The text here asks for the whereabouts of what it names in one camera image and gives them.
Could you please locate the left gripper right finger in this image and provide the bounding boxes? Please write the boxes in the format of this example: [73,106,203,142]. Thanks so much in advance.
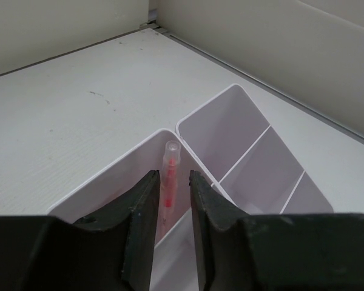
[189,170,364,290]

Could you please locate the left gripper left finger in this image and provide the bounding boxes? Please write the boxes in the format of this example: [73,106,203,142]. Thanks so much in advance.
[0,170,160,290]

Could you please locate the red pen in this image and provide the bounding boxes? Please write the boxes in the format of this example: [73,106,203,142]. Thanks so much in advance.
[157,140,181,241]

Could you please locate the left white organizer box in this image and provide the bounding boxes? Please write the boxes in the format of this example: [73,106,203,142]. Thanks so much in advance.
[48,129,231,290]

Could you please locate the white organizer box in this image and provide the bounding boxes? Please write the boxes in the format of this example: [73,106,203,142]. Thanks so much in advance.
[48,129,231,290]
[176,84,333,215]

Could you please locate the right white organizer box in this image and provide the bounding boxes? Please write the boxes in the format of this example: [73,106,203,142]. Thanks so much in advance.
[176,84,333,215]

